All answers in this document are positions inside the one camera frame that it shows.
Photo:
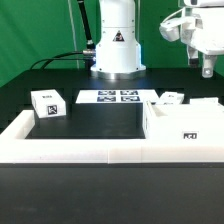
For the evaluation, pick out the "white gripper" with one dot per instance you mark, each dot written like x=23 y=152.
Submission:
x=203 y=31

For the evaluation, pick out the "white cabinet body box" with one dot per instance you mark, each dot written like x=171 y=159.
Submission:
x=182 y=122

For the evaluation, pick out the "white U-shaped frame wall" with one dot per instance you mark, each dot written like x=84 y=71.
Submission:
x=16 y=148

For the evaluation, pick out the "white cabinet door panel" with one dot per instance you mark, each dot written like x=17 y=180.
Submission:
x=168 y=98

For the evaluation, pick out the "white marker sheet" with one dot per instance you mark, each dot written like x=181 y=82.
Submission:
x=116 y=96

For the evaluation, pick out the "small white tagged box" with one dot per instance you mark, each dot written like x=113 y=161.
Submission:
x=48 y=103

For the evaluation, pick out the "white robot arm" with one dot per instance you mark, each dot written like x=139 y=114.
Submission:
x=118 y=54

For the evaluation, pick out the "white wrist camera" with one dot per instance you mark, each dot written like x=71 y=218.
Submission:
x=169 y=29

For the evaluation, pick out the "white cabinet top panel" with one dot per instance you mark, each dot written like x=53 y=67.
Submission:
x=204 y=100

